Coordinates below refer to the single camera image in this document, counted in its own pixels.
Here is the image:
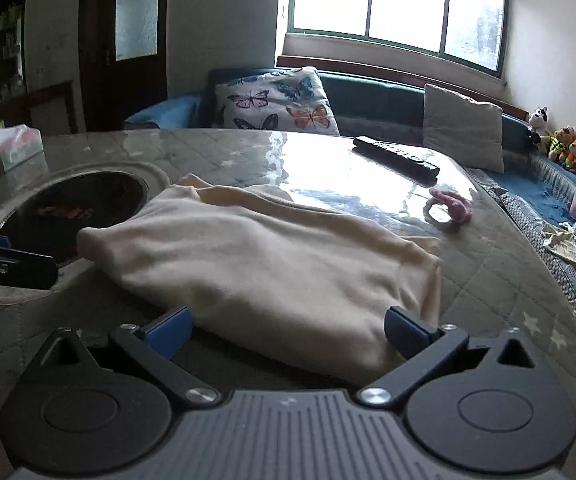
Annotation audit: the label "orange green plush toys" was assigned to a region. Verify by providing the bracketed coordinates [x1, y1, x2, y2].
[548, 126, 576, 174]

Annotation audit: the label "black remote control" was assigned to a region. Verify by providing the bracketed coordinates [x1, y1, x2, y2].
[353, 136, 440, 183]

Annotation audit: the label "dark teal sofa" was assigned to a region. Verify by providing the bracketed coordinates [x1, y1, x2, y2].
[123, 65, 576, 340]

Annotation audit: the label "pink hair tie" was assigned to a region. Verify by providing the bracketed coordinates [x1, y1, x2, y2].
[424, 186, 474, 226]

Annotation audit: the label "round black table inset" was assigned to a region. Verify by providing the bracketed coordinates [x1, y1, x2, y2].
[0, 171, 147, 266]

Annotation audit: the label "black white plush toy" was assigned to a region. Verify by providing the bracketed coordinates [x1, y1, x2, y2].
[528, 106, 550, 153]

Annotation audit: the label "dark wooden door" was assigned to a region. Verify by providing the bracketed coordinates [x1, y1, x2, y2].
[78, 0, 168, 131]

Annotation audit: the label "tissue box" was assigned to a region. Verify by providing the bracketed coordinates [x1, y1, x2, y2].
[0, 125, 44, 171]

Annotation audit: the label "window with green frame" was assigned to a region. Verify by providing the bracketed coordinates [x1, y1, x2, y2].
[288, 0, 508, 76]

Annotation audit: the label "butterfly print pillow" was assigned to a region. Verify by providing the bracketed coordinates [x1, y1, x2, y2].
[212, 66, 340, 136]

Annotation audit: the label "crumpled small cloth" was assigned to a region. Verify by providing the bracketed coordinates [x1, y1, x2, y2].
[542, 222, 576, 268]

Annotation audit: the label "grey cushion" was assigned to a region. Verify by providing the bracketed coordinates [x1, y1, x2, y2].
[422, 84, 505, 174]

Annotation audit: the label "beige knit garment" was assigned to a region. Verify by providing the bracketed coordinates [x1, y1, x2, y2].
[76, 174, 442, 385]

